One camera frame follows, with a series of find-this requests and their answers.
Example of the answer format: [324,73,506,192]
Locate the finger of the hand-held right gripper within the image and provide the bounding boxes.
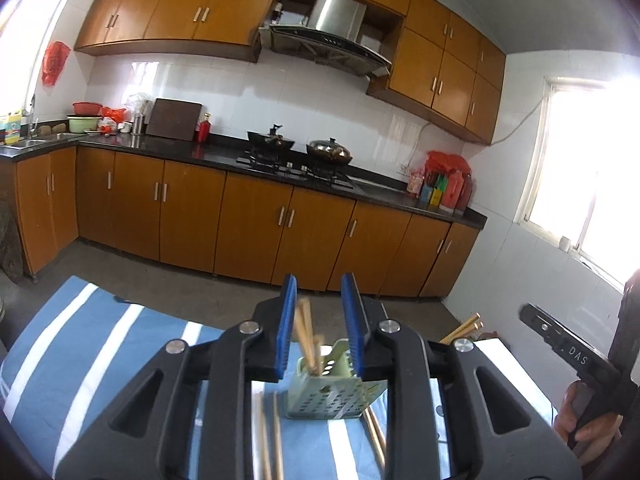
[519,302,568,356]

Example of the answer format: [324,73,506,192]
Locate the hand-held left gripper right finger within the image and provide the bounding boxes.
[341,272,583,480]

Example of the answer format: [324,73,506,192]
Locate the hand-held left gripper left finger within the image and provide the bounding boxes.
[52,274,298,480]

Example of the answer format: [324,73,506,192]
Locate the green perforated chopstick holder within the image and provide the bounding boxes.
[285,338,388,421]

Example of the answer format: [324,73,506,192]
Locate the person's right hand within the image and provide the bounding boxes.
[552,380,623,461]

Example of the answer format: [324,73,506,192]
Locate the dark red sauce bottle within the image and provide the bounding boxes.
[457,174,474,211]

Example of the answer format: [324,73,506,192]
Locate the colourful utensil rack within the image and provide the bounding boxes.
[419,172,443,207]

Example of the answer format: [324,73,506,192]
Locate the wooden lower cabinets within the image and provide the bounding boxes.
[15,145,483,298]

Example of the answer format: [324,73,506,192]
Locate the wooden cabinets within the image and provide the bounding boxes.
[15,145,483,298]
[74,0,507,147]

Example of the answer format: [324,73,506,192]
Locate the black gas stove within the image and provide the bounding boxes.
[236,149,355,191]

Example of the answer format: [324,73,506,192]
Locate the large red oil bottle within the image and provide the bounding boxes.
[440,170,463,211]

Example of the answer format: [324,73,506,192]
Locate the dark lidded pot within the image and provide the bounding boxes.
[306,136,353,167]

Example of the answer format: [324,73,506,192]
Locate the black kitchen countertop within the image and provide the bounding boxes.
[0,130,488,228]

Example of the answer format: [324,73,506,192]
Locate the black wok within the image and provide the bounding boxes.
[246,123,297,161]

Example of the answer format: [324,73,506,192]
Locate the red bag over bottles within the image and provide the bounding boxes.
[425,150,472,173]

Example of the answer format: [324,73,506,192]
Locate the blue white striped tablecloth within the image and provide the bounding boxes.
[0,275,558,480]

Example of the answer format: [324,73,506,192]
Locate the dark wooden cutting board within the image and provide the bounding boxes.
[145,98,202,142]

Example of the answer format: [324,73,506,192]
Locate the white plastic bag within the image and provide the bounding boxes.
[125,92,153,116]

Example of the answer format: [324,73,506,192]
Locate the dark hanging cloth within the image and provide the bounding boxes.
[0,200,26,283]

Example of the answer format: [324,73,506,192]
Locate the green plastic basin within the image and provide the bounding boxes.
[66,115,103,134]

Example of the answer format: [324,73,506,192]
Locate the steel sink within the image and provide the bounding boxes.
[10,132,76,148]

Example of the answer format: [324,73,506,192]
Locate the steel range hood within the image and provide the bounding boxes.
[257,0,393,80]

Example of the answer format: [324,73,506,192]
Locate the metal faucet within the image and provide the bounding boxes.
[27,95,42,138]

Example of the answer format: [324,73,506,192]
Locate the wooden upper cabinets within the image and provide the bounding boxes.
[74,0,507,147]

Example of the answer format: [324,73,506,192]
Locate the yellow green detergent bottle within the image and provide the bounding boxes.
[0,110,23,145]

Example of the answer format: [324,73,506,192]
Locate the hanging red plastic bag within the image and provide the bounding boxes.
[41,41,71,87]

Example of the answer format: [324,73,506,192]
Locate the bright window with white frame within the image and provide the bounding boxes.
[512,75,640,301]

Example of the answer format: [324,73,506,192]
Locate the white wall cable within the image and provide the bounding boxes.
[412,97,546,166]

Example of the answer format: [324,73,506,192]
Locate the sliding window with white frame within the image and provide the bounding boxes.
[0,0,83,116]

